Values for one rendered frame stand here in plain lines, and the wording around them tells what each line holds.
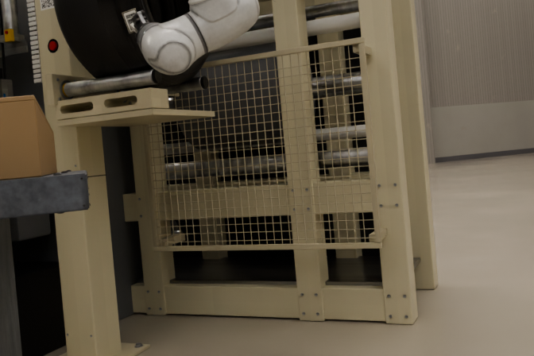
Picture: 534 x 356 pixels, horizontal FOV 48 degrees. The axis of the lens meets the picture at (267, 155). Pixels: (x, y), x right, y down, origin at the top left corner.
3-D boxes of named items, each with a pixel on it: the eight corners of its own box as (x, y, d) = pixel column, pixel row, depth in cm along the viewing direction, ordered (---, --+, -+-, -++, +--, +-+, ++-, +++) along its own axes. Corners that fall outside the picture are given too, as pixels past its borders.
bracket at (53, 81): (47, 106, 187) (44, 74, 187) (126, 109, 224) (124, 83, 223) (56, 105, 186) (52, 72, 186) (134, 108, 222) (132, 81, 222)
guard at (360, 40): (153, 251, 236) (137, 72, 236) (156, 250, 238) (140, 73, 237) (381, 248, 200) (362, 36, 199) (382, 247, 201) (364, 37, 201)
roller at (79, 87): (70, 83, 194) (71, 98, 194) (59, 82, 190) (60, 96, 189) (162, 69, 179) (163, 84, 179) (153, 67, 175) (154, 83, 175)
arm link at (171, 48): (150, 74, 146) (198, 48, 149) (166, 90, 133) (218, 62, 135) (129, 34, 141) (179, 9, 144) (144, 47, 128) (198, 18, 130)
